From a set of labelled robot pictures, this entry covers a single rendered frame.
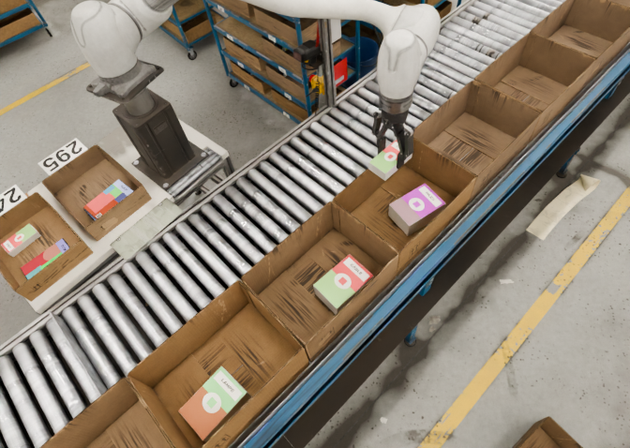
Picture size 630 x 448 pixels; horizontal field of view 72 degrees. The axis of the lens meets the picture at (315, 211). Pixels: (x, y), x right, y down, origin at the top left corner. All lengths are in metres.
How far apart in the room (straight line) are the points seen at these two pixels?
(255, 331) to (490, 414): 1.28
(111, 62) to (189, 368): 1.06
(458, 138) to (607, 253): 1.30
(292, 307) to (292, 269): 0.14
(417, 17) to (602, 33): 1.41
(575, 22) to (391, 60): 1.55
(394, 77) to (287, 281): 0.74
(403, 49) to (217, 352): 1.02
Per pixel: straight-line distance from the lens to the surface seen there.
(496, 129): 1.92
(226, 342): 1.44
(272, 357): 1.39
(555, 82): 2.20
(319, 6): 1.21
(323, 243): 1.52
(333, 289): 1.37
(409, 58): 1.10
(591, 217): 2.94
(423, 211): 1.52
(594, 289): 2.70
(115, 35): 1.70
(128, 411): 1.49
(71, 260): 1.95
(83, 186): 2.22
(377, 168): 1.36
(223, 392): 1.33
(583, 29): 2.54
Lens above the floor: 2.20
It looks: 55 degrees down
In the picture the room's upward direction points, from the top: 9 degrees counter-clockwise
